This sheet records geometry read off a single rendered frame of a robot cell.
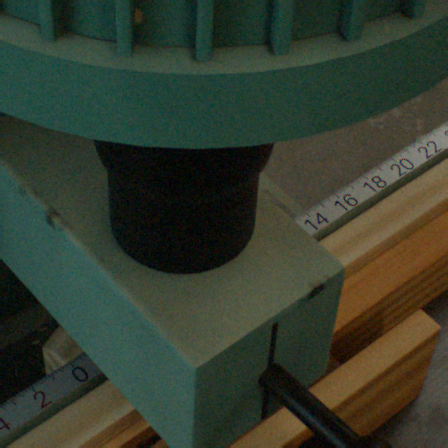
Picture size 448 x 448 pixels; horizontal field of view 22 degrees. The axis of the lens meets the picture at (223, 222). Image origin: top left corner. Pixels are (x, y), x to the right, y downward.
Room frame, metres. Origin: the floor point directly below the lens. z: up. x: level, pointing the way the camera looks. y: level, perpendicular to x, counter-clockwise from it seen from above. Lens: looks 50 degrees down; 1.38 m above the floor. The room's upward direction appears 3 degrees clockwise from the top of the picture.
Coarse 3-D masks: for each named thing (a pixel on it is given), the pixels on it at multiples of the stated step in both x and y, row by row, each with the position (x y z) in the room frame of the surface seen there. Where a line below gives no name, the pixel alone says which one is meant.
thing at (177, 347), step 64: (0, 128) 0.31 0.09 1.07; (0, 192) 0.29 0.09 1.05; (64, 192) 0.28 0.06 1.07; (0, 256) 0.30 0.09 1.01; (64, 256) 0.26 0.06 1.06; (128, 256) 0.25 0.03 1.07; (256, 256) 0.25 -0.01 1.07; (320, 256) 0.25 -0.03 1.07; (64, 320) 0.26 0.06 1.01; (128, 320) 0.23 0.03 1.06; (192, 320) 0.22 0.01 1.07; (256, 320) 0.23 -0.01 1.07; (320, 320) 0.24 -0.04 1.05; (128, 384) 0.23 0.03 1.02; (192, 384) 0.21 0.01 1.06; (256, 384) 0.22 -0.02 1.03
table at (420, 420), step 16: (432, 304) 0.36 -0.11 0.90; (432, 368) 0.32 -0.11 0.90; (432, 384) 0.31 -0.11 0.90; (416, 400) 0.30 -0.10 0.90; (432, 400) 0.31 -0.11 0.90; (400, 416) 0.29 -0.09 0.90; (416, 416) 0.30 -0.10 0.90; (432, 416) 0.30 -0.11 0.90; (384, 432) 0.29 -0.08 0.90; (400, 432) 0.29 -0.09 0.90; (416, 432) 0.29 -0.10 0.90; (432, 432) 0.29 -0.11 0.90
